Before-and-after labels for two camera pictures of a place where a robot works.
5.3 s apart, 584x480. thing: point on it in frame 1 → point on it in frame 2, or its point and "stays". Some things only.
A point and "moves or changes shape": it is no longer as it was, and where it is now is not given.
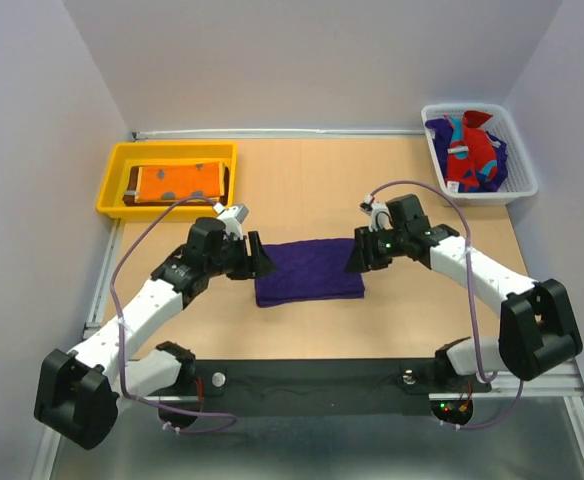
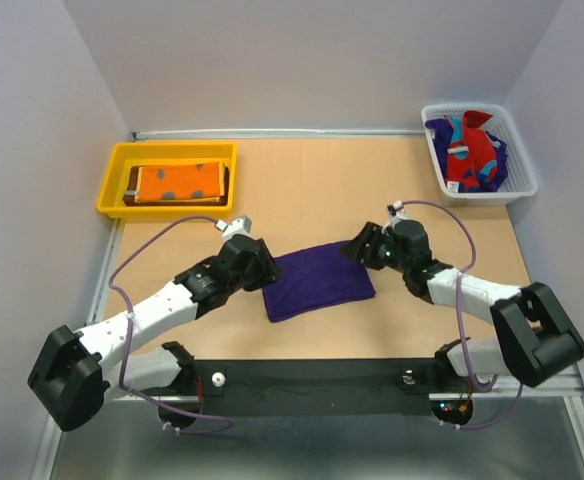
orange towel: (171, 183) stays
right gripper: (363, 256) → (370, 234)
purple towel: (308, 270) moves or changes shape
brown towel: (130, 193) stays
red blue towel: (472, 154) stays
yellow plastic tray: (123, 156) stays
